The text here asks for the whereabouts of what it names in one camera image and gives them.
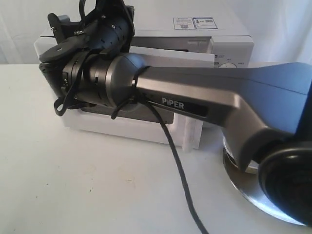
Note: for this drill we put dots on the white printed warning label sticker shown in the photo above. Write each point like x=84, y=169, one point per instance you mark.
x=199, y=23

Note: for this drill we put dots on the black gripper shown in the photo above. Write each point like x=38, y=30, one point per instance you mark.
x=114, y=15

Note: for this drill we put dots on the upper white control knob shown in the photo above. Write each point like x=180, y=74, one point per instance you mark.
x=228, y=65

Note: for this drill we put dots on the white microwave oven body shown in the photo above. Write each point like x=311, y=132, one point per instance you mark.
x=230, y=43

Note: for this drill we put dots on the white microwave door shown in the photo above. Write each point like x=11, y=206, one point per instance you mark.
x=185, y=131

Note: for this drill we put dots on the round metal tray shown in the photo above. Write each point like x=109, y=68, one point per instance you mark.
x=247, y=184

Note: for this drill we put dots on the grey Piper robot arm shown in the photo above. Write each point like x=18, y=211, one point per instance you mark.
x=265, y=112

